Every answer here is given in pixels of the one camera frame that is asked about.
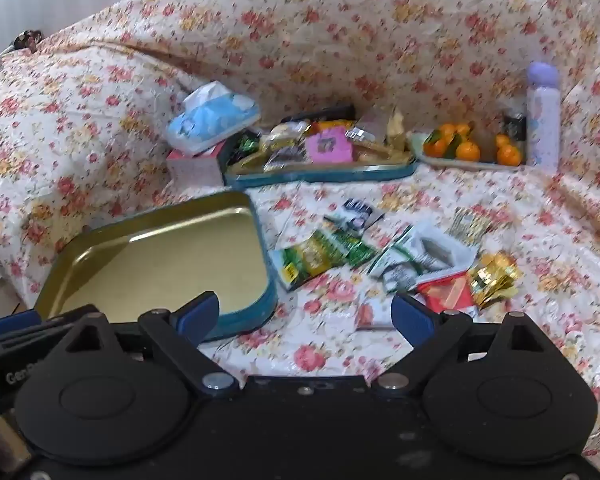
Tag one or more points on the floral quilted sofa cover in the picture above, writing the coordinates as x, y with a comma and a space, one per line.
430, 35

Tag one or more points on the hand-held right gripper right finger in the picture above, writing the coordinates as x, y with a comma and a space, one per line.
412, 322

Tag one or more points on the white orange snack packet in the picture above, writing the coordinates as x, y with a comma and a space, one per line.
367, 312

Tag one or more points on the white fruit plate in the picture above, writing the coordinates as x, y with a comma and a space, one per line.
460, 164

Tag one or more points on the dark coffee can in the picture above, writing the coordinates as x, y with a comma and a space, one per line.
515, 127

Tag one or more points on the gold foil candy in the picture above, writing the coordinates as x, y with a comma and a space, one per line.
495, 275

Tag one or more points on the white green snack packet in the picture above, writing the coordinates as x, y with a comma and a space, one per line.
397, 272

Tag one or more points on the dark green candy packet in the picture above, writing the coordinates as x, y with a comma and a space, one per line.
360, 252

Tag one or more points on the green yellow snack packet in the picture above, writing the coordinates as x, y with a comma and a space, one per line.
305, 257

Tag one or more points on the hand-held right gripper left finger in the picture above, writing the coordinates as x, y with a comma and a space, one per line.
200, 317

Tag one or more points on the pink snack packet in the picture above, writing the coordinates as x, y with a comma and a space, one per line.
327, 147

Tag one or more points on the green foil candy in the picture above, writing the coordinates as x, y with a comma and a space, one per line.
247, 145

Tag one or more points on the blue white tissue pack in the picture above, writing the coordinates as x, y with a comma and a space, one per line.
210, 120

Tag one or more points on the black snack bar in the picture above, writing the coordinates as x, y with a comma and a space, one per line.
325, 112

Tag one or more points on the silver snack packet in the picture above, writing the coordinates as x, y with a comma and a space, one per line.
359, 133

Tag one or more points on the teal tin tray with snacks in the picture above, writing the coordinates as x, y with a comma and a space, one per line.
330, 175

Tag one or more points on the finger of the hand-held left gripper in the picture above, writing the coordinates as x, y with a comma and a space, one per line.
10, 367
10, 322

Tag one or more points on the pale white snack packet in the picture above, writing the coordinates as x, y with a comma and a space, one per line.
435, 250

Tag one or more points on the purple white thermos bottle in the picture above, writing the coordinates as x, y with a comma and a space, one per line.
542, 125

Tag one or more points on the white black snack packet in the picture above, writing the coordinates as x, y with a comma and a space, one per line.
357, 210

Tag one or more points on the pink box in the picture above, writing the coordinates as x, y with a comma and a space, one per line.
195, 167

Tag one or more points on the teal gold tin tray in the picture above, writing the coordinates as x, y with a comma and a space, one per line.
155, 260

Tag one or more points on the yellow black patterned packet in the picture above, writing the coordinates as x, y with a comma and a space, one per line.
467, 222

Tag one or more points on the pile of tangerines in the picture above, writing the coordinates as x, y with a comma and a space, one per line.
467, 152

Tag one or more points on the beige paper packet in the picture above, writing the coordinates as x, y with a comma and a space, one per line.
395, 125

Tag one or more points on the red white snack packet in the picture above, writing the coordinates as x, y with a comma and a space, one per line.
447, 295

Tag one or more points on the dark patterned object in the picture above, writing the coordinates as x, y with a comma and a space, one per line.
27, 40

